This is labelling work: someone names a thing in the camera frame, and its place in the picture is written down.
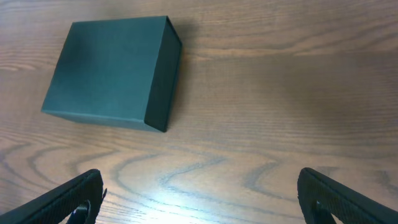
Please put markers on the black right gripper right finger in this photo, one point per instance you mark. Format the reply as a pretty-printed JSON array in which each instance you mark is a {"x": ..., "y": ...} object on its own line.
[{"x": 323, "y": 200}]

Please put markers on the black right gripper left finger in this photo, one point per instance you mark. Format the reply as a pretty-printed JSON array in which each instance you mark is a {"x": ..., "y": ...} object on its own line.
[{"x": 79, "y": 199}]

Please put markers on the dark green box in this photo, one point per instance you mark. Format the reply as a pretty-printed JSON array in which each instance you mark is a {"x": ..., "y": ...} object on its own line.
[{"x": 120, "y": 73}]

